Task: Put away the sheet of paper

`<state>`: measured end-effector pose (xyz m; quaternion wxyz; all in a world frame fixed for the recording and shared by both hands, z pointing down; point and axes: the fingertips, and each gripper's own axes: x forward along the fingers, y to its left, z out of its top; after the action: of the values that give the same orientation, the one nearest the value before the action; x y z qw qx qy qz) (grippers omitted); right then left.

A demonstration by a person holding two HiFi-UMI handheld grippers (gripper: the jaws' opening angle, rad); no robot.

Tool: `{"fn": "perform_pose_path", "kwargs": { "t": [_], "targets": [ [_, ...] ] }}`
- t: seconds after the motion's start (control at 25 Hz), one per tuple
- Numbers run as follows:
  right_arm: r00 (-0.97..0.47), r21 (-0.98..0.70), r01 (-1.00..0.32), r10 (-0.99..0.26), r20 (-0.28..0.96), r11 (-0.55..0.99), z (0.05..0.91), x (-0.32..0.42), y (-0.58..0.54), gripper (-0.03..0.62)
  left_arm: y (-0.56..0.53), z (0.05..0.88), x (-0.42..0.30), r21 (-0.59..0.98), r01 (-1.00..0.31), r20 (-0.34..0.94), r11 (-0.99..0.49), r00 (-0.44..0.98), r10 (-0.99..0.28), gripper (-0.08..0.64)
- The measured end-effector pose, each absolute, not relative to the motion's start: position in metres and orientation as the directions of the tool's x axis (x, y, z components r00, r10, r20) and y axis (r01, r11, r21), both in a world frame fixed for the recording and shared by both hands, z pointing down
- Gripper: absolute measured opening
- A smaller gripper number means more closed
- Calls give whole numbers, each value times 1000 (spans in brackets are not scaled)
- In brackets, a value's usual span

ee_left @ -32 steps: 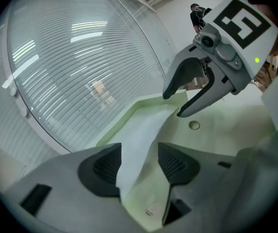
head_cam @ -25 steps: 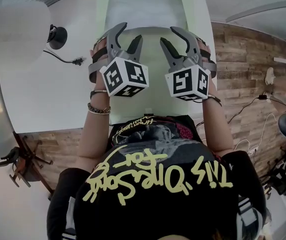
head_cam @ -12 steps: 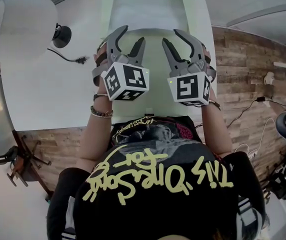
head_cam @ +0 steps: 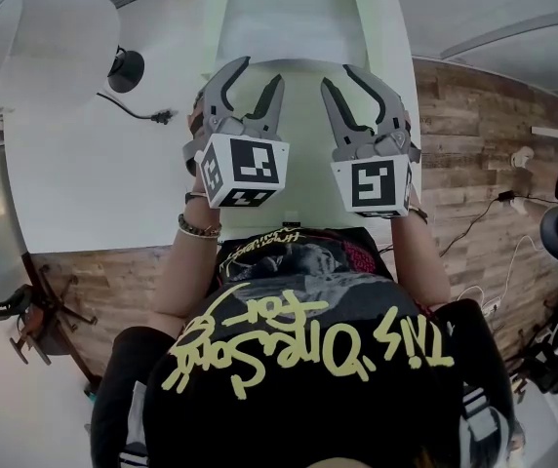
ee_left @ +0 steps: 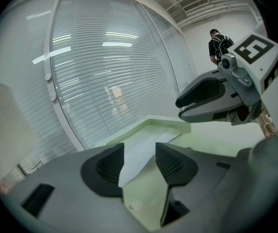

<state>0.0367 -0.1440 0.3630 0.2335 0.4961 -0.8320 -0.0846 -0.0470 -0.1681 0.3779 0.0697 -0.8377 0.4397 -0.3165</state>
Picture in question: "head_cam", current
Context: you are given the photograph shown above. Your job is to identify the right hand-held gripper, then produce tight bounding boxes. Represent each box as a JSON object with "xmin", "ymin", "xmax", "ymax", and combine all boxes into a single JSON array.
[{"xmin": 319, "ymin": 62, "xmax": 423, "ymax": 218}]

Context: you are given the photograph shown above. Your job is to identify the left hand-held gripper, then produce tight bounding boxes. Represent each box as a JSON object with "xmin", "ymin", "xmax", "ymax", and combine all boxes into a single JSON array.
[{"xmin": 182, "ymin": 56, "xmax": 292, "ymax": 211}]

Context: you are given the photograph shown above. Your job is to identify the person's right forearm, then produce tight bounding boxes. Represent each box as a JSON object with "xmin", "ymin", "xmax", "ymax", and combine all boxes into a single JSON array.
[{"xmin": 386, "ymin": 206, "xmax": 452, "ymax": 310}]

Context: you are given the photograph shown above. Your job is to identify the person's left forearm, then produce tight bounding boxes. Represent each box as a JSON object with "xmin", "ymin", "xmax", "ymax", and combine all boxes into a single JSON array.
[{"xmin": 150, "ymin": 191, "xmax": 224, "ymax": 319}]

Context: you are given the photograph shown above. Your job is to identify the person's left hand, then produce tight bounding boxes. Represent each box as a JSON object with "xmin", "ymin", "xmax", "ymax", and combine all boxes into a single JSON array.
[{"xmin": 187, "ymin": 90, "xmax": 211, "ymax": 138}]

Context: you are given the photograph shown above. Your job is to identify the white shade table lamp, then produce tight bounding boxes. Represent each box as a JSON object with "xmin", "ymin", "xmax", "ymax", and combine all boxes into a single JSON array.
[{"xmin": 0, "ymin": 0, "xmax": 146, "ymax": 112}]

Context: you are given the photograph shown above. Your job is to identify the black shirt with yellow print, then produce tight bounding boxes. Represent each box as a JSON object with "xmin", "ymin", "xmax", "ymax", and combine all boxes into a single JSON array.
[{"xmin": 90, "ymin": 225, "xmax": 522, "ymax": 468}]

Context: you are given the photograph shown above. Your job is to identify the black equipment pile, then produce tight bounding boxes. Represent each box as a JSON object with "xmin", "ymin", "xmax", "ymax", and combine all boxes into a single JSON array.
[{"xmin": 511, "ymin": 297, "xmax": 558, "ymax": 402}]

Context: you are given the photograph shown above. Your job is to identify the black lamp cable with plug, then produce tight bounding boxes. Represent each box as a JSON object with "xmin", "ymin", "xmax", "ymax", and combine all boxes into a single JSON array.
[{"xmin": 95, "ymin": 91, "xmax": 179, "ymax": 128}]

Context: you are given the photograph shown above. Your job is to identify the beaded bracelet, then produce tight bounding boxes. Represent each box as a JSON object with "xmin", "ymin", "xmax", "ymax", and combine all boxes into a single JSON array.
[{"xmin": 177, "ymin": 213, "xmax": 223, "ymax": 239}]

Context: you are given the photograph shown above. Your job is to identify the white wall plug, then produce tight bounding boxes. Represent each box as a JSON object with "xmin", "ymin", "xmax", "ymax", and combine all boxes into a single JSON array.
[{"xmin": 511, "ymin": 145, "xmax": 537, "ymax": 171}]

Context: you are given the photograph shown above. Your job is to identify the white cable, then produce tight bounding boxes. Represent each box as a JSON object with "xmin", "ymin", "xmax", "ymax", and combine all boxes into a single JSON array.
[{"xmin": 456, "ymin": 233, "xmax": 544, "ymax": 314}]

